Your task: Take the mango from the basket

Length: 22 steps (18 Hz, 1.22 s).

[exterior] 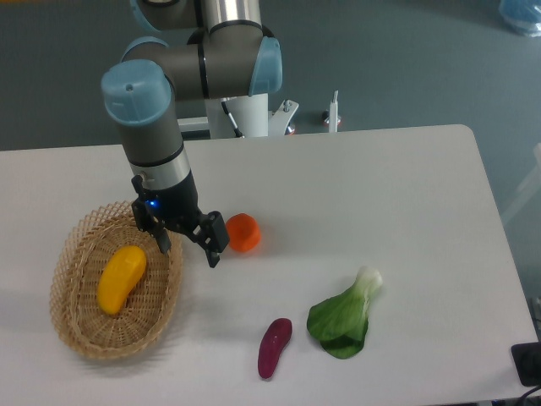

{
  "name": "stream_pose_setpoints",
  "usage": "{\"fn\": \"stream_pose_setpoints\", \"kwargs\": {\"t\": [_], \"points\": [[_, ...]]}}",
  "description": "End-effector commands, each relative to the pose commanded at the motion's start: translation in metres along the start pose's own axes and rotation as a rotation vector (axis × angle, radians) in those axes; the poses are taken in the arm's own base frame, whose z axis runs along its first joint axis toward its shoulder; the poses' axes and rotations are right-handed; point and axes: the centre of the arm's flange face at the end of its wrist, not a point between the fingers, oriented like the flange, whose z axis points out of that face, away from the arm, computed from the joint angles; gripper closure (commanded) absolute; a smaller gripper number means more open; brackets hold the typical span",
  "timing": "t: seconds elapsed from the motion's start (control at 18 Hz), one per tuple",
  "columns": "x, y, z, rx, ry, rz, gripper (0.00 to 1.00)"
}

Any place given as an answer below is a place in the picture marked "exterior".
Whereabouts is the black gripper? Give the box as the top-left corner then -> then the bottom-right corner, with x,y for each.
131,172 -> 230,268

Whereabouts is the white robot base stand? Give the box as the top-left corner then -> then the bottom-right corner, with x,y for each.
178,94 -> 299,139

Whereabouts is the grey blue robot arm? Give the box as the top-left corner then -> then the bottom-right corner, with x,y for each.
101,1 -> 282,266

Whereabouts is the yellow mango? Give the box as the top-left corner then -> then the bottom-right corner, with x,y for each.
96,245 -> 147,315

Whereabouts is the woven wicker basket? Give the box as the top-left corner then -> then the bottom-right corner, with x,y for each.
50,201 -> 183,360

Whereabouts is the orange persimmon fruit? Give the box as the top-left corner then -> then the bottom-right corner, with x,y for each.
226,213 -> 261,253

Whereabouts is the purple sweet potato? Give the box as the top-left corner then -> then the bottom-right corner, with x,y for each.
258,318 -> 292,380

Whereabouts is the green bok choy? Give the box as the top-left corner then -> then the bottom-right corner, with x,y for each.
306,266 -> 383,359

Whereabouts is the black power adapter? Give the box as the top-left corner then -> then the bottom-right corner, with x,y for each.
511,342 -> 540,387

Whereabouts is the blue object in corner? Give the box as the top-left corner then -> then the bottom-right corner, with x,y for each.
499,0 -> 540,37

